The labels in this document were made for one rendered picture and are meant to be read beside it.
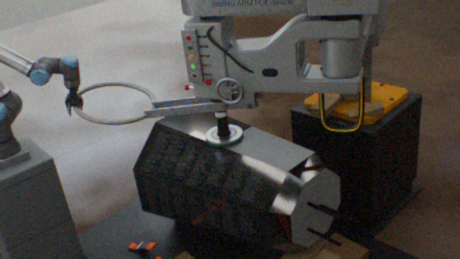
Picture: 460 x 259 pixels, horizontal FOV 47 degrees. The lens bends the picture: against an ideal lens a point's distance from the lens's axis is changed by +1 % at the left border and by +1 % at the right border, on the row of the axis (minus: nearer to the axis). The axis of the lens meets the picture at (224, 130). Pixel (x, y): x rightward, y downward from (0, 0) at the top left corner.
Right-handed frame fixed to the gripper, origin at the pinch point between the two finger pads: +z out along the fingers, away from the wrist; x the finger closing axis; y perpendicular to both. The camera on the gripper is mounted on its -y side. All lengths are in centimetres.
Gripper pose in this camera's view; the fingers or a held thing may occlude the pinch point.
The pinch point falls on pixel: (75, 113)
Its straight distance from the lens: 323.3
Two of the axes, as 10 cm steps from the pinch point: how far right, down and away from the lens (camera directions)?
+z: -0.8, 8.4, 5.3
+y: 2.2, 5.3, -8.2
